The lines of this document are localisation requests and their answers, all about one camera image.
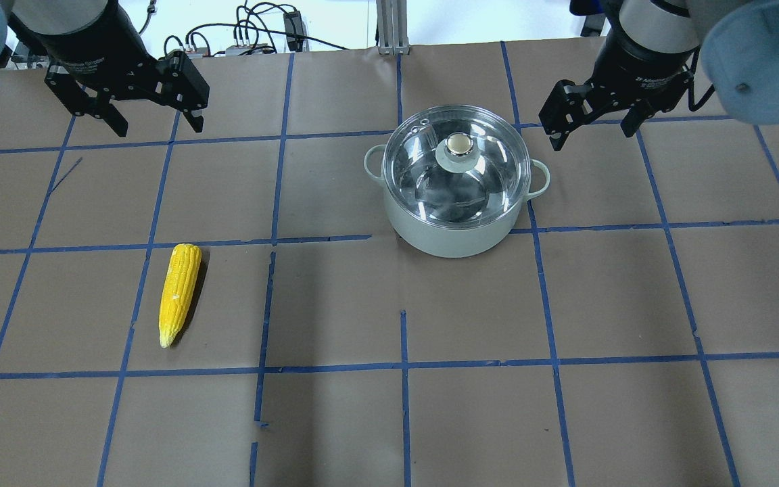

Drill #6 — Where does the glass pot lid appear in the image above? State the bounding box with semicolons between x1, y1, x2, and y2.
381;105;532;230

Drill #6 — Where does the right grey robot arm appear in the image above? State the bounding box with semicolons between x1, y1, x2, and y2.
539;1;779;151

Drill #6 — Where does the pale green cooking pot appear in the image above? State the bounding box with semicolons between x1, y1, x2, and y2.
363;104;551;258

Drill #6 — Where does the black cables bundle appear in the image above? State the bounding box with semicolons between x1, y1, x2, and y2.
138;0;350;58

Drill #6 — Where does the black power adapter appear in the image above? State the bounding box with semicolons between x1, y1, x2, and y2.
283;10;306;52

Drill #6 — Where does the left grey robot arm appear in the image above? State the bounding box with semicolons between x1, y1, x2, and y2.
0;1;210;137

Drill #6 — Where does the yellow corn cob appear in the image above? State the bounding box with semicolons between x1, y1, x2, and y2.
158;243;203;349

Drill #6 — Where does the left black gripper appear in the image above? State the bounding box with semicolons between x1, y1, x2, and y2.
37;27;210;137

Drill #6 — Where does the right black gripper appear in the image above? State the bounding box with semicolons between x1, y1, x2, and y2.
539;30;690;152

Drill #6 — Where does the aluminium frame post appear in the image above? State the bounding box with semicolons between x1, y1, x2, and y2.
376;0;410;55

